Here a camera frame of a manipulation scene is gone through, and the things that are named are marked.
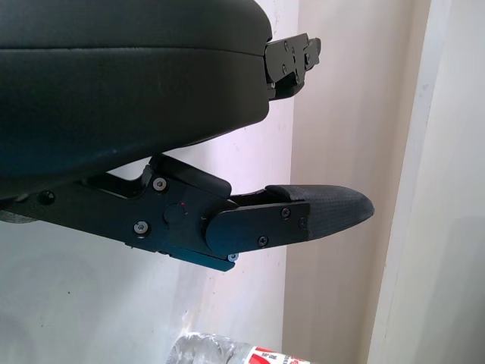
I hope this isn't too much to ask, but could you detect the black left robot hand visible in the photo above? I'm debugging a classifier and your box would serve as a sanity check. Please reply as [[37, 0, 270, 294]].
[[0, 0, 376, 274]]

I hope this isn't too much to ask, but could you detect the clear plastic water bottle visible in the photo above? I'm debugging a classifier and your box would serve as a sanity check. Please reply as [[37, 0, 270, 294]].
[[166, 331, 308, 364]]

